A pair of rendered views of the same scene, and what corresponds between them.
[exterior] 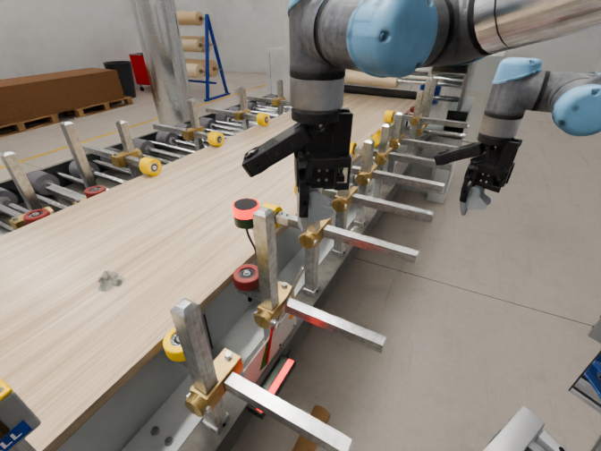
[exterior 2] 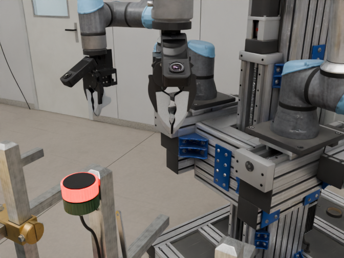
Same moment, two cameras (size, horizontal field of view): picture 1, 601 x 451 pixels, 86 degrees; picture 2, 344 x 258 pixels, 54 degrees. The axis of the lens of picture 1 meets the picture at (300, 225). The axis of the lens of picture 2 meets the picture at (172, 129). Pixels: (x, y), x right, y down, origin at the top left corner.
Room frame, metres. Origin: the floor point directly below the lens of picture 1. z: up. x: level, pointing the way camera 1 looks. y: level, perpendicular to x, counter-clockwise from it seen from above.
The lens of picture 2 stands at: (0.48, 0.62, 1.46)
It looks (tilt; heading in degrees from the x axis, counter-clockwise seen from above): 22 degrees down; 270
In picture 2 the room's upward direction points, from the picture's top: straight up
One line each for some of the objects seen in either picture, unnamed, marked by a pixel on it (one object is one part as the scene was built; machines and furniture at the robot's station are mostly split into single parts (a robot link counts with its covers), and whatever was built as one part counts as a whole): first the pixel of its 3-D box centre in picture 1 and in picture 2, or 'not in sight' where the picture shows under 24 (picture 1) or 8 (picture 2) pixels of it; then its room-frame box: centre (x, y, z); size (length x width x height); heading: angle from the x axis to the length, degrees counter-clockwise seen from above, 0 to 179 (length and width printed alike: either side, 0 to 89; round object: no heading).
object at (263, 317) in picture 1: (274, 304); not in sight; (0.63, 0.07, 0.85); 0.14 x 0.06 x 0.05; 151
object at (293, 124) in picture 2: not in sight; (296, 115); (0.08, -0.42, 1.09); 0.15 x 0.15 x 0.10
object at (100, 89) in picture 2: (469, 184); (97, 89); (0.71, -0.41, 1.18); 0.05 x 0.02 x 0.09; 137
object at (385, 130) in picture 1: (379, 172); not in sight; (1.48, -0.40, 0.87); 0.04 x 0.04 x 0.48; 61
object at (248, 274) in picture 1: (248, 286); not in sight; (0.69, 0.15, 0.85); 0.08 x 0.08 x 0.11
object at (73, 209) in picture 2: (247, 217); (81, 199); (0.63, 0.12, 1.13); 0.06 x 0.06 x 0.02
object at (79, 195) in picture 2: (246, 208); (80, 186); (0.63, 0.12, 1.16); 0.06 x 0.06 x 0.02
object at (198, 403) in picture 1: (215, 381); not in sight; (0.41, 0.19, 0.84); 0.14 x 0.06 x 0.05; 151
